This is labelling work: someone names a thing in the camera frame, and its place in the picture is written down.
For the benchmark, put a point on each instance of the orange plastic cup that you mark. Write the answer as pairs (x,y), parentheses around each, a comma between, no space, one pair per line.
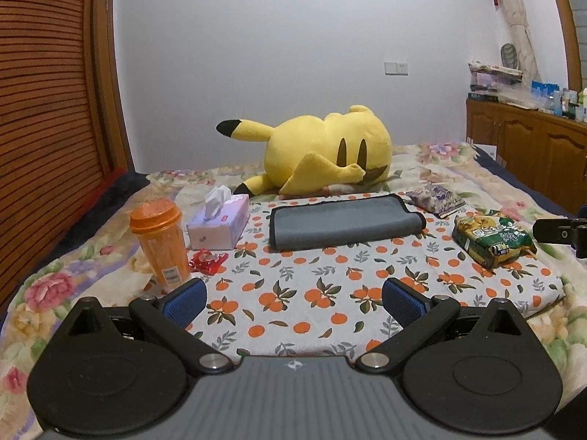
(157,225)

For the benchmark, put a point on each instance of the purple and grey towel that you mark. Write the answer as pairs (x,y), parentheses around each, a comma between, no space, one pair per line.
(334,223)

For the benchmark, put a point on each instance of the floral bed blanket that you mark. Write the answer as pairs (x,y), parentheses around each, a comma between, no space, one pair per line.
(111,267)

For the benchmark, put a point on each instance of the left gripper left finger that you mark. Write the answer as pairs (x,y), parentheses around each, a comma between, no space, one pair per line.
(165,320)

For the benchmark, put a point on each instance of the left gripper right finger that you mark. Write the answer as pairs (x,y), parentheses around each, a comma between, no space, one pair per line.
(421,319)

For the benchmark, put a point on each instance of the red candy wrapper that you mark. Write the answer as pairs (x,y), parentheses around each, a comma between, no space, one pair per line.
(207,262)

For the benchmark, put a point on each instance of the green snack packet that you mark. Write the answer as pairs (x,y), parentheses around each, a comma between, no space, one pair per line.
(492,241)

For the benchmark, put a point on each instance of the bottles on cabinet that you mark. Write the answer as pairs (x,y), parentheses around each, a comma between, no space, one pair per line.
(562,102)

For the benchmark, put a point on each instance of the wooden cabinet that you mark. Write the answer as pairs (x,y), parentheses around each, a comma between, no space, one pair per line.
(545,152)

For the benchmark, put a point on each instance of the yellow Pikachu plush toy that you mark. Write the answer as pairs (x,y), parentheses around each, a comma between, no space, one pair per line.
(306,154)

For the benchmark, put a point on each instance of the beige curtain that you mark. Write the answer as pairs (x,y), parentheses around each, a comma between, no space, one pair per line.
(514,12)

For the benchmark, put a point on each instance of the purple snack packet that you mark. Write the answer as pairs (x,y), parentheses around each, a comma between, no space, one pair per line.
(436,199)

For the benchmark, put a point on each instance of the orange-print white cloth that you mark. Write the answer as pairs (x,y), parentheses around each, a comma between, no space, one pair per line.
(329,300)

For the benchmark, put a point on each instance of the wooden slatted headboard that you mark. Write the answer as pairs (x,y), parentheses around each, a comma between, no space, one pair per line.
(57,150)

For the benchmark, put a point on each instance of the white wall switch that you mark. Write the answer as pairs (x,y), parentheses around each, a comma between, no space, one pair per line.
(396,69)

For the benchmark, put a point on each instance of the pink tissue box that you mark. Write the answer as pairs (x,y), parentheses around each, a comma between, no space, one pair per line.
(221,221)

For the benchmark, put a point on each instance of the stack of papers and books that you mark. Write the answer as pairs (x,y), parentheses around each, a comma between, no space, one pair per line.
(487,80)

